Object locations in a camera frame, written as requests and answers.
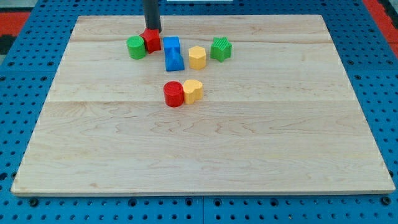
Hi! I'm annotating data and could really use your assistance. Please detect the red star block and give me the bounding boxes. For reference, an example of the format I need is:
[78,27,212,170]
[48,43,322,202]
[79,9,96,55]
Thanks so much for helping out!
[139,28,162,54]

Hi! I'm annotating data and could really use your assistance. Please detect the green cylinder block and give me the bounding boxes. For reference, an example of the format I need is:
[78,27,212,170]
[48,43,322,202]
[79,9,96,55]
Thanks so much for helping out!
[126,35,146,60]

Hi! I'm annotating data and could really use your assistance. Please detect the green star block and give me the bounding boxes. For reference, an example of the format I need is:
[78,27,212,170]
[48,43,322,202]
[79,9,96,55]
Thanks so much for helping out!
[210,37,232,62]

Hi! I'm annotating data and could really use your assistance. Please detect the yellow heart block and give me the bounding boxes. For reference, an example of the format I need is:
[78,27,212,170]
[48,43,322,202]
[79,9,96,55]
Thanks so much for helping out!
[183,80,203,105]

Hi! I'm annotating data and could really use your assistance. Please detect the wooden board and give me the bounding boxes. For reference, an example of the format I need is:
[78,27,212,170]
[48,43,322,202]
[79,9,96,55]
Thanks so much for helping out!
[11,15,395,197]

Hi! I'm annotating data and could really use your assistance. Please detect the red cylinder block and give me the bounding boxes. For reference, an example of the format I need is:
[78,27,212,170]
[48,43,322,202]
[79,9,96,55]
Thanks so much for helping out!
[163,81,184,107]

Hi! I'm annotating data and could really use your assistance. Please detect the blue triangular block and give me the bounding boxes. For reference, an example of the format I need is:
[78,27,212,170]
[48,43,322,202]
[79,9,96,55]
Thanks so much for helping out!
[165,49,185,72]

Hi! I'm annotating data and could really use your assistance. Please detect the yellow hexagon block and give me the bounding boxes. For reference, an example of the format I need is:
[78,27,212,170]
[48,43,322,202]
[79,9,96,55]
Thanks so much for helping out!
[188,46,206,70]

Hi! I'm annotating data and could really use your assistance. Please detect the blue cube block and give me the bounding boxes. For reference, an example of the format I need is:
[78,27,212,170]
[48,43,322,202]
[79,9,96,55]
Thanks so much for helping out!
[163,36,180,54]

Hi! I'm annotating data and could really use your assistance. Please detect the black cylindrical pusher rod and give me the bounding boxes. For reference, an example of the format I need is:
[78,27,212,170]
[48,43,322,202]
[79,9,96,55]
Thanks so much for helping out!
[142,0,162,32]

